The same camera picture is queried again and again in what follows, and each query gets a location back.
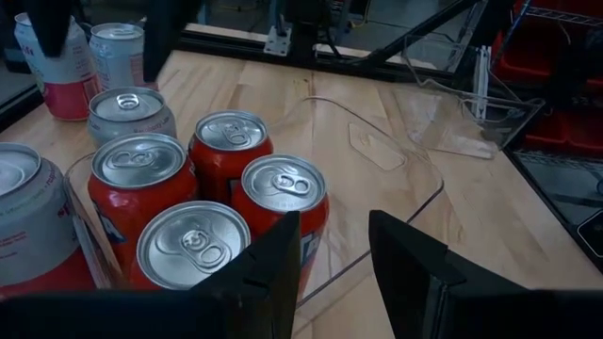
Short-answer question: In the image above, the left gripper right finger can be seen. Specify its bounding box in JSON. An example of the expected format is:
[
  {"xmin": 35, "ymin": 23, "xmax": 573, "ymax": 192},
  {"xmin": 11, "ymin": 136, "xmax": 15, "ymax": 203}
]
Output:
[{"xmin": 369, "ymin": 210, "xmax": 524, "ymax": 339}]

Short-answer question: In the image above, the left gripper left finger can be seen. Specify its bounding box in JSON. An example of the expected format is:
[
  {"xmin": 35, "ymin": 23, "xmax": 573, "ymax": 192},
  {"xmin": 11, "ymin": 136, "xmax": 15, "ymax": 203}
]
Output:
[{"xmin": 190, "ymin": 210, "xmax": 302, "ymax": 339}]

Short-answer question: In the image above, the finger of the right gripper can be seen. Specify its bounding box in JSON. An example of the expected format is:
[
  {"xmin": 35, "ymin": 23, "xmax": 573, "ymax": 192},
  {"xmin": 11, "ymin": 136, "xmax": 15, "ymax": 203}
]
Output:
[
  {"xmin": 25, "ymin": 0, "xmax": 74, "ymax": 57},
  {"xmin": 143, "ymin": 0, "xmax": 204, "ymax": 84}
]

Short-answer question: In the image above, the white red Spindrift can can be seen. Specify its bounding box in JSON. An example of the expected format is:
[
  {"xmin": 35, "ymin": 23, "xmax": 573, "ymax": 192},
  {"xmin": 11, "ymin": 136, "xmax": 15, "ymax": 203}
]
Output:
[
  {"xmin": 87, "ymin": 86, "xmax": 179, "ymax": 148},
  {"xmin": 12, "ymin": 12, "xmax": 101, "ymax": 122},
  {"xmin": 89, "ymin": 22, "xmax": 159, "ymax": 91},
  {"xmin": 0, "ymin": 141, "xmax": 95, "ymax": 299}
]

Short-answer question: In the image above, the red soda can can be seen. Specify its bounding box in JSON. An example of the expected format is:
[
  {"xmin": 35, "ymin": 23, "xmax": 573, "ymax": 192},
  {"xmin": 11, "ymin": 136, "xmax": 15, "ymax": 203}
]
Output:
[
  {"xmin": 230, "ymin": 153, "xmax": 331, "ymax": 302},
  {"xmin": 87, "ymin": 132, "xmax": 199, "ymax": 279},
  {"xmin": 187, "ymin": 109, "xmax": 274, "ymax": 208},
  {"xmin": 127, "ymin": 201, "xmax": 252, "ymax": 291}
]

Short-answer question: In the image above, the clear plastic bin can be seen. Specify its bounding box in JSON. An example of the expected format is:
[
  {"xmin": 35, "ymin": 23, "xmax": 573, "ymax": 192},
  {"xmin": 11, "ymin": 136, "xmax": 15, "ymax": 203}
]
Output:
[
  {"xmin": 399, "ymin": 31, "xmax": 546, "ymax": 160},
  {"xmin": 63, "ymin": 96, "xmax": 445, "ymax": 307}
]

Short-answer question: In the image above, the flat black device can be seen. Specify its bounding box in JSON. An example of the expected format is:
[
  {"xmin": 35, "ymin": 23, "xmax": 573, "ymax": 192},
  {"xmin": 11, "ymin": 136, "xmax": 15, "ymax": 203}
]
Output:
[{"xmin": 577, "ymin": 209, "xmax": 603, "ymax": 259}]

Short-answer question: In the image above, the white upright bar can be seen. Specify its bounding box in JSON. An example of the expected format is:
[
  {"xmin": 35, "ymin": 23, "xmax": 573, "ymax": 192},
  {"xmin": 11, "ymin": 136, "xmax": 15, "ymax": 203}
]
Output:
[{"xmin": 473, "ymin": 44, "xmax": 492, "ymax": 121}]

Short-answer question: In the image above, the red storage bin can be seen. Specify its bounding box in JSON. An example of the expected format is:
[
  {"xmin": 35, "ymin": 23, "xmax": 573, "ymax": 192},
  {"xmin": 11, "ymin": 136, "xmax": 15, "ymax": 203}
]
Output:
[
  {"xmin": 522, "ymin": 107, "xmax": 603, "ymax": 157},
  {"xmin": 489, "ymin": 0, "xmax": 603, "ymax": 86}
]

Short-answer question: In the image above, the black aluminium table frame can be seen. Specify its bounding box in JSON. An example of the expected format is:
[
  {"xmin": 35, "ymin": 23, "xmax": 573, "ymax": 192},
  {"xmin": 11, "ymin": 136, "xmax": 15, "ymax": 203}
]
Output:
[{"xmin": 0, "ymin": 0, "xmax": 517, "ymax": 133}]

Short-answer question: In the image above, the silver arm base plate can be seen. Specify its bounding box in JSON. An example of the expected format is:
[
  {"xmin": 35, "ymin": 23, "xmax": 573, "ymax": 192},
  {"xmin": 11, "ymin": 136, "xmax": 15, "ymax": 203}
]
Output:
[{"xmin": 263, "ymin": 25, "xmax": 293, "ymax": 57}]

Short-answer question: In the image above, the metal wire shelf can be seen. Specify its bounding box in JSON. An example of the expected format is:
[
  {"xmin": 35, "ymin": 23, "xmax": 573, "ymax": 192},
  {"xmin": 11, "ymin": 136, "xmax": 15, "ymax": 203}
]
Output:
[{"xmin": 506, "ymin": 0, "xmax": 603, "ymax": 267}]

